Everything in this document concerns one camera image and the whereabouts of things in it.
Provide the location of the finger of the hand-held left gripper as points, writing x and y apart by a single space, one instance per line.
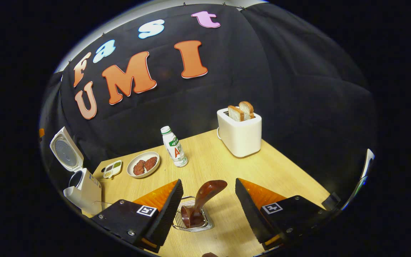
41 132

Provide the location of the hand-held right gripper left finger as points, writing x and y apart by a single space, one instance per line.
166 210

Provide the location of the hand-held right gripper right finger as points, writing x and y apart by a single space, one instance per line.
250 210

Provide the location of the brown wooden spoon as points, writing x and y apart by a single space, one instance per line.
209 189

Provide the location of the white rice cooker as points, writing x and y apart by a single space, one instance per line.
87 192

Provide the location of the white round plate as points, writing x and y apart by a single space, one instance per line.
132 171

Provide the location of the white drink bottle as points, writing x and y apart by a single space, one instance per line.
175 150

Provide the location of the white divided grain dish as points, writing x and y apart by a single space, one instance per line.
112 169

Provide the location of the white toaster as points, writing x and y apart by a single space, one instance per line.
239 137

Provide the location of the black backdrop cloth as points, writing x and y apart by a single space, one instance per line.
280 71

